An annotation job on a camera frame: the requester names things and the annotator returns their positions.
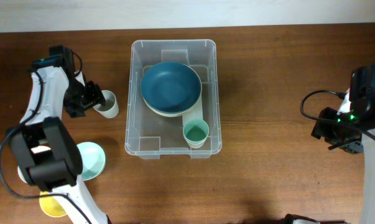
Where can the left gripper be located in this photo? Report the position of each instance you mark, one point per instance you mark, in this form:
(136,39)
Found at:
(96,96)

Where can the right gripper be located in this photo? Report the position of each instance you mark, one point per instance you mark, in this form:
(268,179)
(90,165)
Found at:
(322,129)

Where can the grey cup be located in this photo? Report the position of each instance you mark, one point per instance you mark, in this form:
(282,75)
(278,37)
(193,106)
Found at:
(110,108)

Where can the mint green bowl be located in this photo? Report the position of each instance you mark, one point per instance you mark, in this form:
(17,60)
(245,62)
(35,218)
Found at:
(93,158)

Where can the blue bowl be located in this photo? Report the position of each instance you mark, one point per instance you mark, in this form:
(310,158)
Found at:
(171,87)

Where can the beige bowl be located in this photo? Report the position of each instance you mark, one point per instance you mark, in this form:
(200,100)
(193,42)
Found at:
(171,115)

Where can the white small bowl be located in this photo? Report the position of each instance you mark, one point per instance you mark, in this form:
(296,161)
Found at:
(35,150)

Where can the mint green cup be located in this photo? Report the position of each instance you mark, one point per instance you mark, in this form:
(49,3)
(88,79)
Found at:
(196,130)

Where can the beige cup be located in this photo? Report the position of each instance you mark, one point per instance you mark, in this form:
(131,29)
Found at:
(195,144)

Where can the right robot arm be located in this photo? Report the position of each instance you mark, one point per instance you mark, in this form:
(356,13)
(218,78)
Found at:
(359,99)

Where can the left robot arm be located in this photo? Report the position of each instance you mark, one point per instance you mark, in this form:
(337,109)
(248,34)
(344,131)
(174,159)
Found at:
(45,152)

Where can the clear plastic storage bin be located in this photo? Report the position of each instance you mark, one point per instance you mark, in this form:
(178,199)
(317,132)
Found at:
(150,135)

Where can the yellow bowl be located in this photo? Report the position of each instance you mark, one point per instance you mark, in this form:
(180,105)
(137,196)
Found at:
(50,206)

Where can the white label in bin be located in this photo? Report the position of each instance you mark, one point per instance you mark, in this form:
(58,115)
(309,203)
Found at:
(196,112)

